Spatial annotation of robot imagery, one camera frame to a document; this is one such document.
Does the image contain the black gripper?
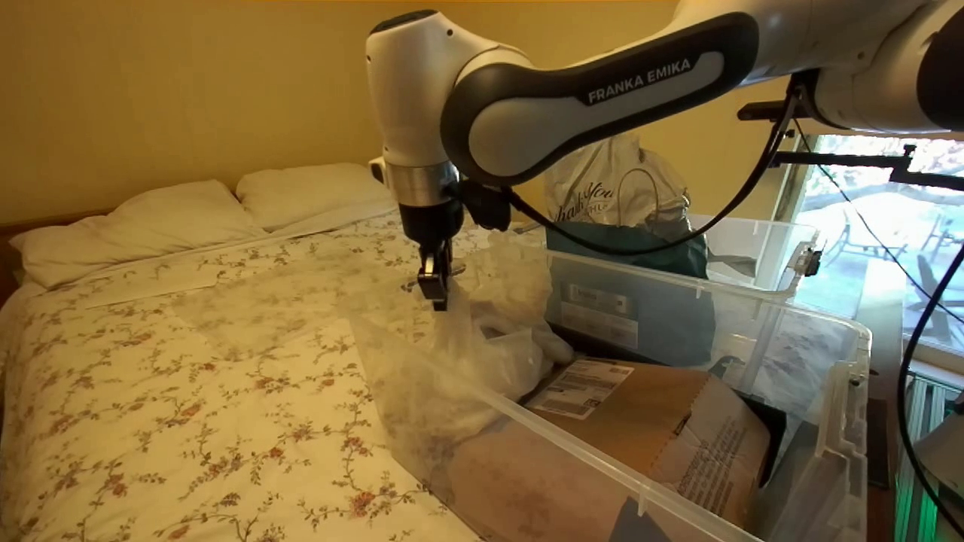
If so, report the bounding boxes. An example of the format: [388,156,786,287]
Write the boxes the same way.
[400,193,471,313]

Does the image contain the white cloth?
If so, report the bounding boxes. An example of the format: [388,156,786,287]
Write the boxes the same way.
[441,235,580,404]

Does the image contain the teal fabric bag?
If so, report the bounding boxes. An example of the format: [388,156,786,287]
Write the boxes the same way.
[542,220,715,281]

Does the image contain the grey plastic bag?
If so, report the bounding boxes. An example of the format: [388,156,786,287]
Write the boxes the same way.
[547,133,697,235]

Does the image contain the white pillow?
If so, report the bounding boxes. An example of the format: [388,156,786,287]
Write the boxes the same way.
[232,161,407,242]
[9,179,269,296]

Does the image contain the clear bin with label sticker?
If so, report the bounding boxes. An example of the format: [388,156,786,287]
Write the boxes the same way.
[541,209,861,404]

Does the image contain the clear bin with cardboard box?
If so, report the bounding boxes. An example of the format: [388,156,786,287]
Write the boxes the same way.
[350,228,878,542]

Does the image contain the floral print duvet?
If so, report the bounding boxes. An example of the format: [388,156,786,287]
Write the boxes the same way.
[0,193,552,542]

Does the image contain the brown cardboard box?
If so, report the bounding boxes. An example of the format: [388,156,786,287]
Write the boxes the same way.
[450,358,779,542]

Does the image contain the window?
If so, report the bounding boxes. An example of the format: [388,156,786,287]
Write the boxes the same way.
[786,133,964,371]

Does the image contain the white radiator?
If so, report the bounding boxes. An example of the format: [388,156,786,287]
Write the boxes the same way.
[894,364,964,542]

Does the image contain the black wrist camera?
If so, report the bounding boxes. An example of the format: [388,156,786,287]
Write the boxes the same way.
[461,179,518,235]

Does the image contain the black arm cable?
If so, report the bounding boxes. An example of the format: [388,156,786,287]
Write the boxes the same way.
[506,73,809,260]

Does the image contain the black stereo camera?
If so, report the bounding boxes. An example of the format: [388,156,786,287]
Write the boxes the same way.
[735,96,809,127]

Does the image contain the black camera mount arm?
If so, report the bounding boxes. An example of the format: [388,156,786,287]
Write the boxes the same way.
[759,139,964,193]

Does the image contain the thin black camera cable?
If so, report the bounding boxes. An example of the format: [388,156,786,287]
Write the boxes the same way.
[802,129,964,328]

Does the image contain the black hanging cable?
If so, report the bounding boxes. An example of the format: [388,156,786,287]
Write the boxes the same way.
[894,244,964,534]

